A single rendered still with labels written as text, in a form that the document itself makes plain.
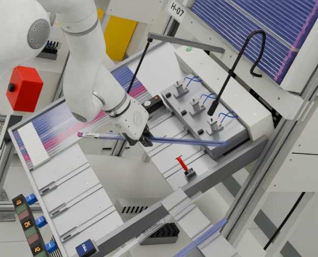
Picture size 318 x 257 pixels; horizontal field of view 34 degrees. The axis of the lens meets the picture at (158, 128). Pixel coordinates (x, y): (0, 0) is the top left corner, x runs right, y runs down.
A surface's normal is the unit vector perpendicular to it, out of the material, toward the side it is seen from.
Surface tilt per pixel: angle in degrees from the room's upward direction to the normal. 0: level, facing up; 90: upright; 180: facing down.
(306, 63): 90
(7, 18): 73
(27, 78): 0
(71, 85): 90
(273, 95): 90
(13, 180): 0
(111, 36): 90
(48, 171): 44
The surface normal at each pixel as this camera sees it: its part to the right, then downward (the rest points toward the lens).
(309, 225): -0.81, -0.07
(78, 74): -0.37, 0.17
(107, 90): 0.66, 0.20
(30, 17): 0.55, -0.13
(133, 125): 0.77, -0.01
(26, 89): 0.44, 0.57
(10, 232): 0.38, -0.82
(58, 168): -0.29, -0.64
